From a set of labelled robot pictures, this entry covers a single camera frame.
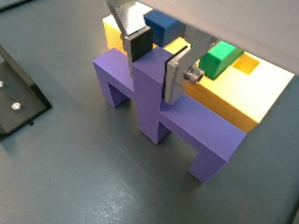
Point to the black angle bracket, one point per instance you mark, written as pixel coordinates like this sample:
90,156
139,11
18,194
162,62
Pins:
22,99

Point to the purple three-legged block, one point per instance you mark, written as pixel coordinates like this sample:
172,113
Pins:
139,82

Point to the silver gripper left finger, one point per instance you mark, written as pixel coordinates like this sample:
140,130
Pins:
136,34

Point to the green bar block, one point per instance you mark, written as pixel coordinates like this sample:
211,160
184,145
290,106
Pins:
219,57

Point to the yellow board with slots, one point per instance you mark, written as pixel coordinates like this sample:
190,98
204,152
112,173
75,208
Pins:
244,91

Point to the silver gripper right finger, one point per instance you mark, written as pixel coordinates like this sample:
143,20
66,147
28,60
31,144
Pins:
180,69

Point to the blue bar block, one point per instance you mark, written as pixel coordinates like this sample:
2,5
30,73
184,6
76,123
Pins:
167,28

